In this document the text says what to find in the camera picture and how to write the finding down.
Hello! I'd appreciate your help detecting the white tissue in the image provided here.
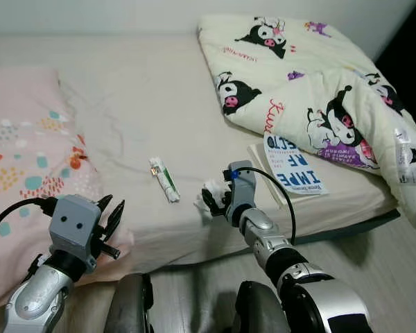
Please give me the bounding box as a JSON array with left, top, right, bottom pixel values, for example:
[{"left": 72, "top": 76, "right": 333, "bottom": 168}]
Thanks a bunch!
[{"left": 202, "top": 178, "right": 228, "bottom": 209}]

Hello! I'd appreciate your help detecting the white green tube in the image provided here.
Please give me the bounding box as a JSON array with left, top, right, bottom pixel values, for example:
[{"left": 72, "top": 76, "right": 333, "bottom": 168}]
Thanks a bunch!
[{"left": 150, "top": 157, "right": 181, "bottom": 203}]

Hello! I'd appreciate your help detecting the white book blue lettering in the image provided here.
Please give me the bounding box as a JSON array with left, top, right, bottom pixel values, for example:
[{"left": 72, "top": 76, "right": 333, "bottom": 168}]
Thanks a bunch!
[{"left": 247, "top": 132, "right": 330, "bottom": 209}]

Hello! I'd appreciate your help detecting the cream cartoon print blanket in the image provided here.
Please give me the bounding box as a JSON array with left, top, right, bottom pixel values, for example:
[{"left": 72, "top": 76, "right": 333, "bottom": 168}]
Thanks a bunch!
[{"left": 198, "top": 14, "right": 416, "bottom": 240}]

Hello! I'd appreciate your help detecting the dark left robot leg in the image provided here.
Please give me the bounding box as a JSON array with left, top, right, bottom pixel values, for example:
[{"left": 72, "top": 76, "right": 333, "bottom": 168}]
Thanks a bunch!
[{"left": 104, "top": 273, "right": 155, "bottom": 333}]

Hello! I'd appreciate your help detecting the dark robot leg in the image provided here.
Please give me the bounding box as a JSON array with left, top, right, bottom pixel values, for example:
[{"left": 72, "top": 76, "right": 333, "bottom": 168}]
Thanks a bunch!
[
  {"left": 104, "top": 273, "right": 155, "bottom": 333},
  {"left": 232, "top": 281, "right": 288, "bottom": 333}
]

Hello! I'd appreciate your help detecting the dark right robot leg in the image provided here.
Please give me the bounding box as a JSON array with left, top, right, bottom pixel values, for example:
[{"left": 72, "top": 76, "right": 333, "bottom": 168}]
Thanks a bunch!
[{"left": 232, "top": 281, "right": 288, "bottom": 333}]

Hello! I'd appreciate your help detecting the cream sheeted mattress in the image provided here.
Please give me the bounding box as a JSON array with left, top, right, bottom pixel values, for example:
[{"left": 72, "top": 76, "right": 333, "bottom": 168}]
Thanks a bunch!
[{"left": 0, "top": 31, "right": 403, "bottom": 275}]

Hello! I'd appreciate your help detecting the black furniture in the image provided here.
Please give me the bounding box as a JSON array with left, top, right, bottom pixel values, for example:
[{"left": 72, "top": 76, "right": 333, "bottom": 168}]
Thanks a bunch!
[{"left": 374, "top": 0, "right": 416, "bottom": 119}]

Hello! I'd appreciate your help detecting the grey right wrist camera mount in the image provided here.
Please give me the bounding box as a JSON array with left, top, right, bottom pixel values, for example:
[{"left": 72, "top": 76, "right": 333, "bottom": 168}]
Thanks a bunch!
[{"left": 225, "top": 161, "right": 257, "bottom": 227}]

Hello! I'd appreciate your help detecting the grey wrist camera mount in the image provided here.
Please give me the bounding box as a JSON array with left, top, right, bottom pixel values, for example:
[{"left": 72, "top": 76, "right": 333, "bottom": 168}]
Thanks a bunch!
[
  {"left": 49, "top": 194, "right": 102, "bottom": 259},
  {"left": 225, "top": 161, "right": 257, "bottom": 227}
]

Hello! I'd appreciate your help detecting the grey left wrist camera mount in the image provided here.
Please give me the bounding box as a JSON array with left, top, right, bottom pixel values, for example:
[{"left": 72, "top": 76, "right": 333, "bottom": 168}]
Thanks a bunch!
[{"left": 49, "top": 194, "right": 102, "bottom": 259}]

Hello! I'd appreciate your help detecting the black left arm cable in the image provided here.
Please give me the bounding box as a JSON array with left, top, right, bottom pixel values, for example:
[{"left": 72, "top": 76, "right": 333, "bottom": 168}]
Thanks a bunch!
[{"left": 0, "top": 198, "right": 56, "bottom": 250}]

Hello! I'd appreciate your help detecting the dark blue bed frame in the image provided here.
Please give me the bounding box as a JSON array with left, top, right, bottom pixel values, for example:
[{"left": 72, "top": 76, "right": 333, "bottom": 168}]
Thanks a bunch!
[{"left": 153, "top": 208, "right": 403, "bottom": 271}]

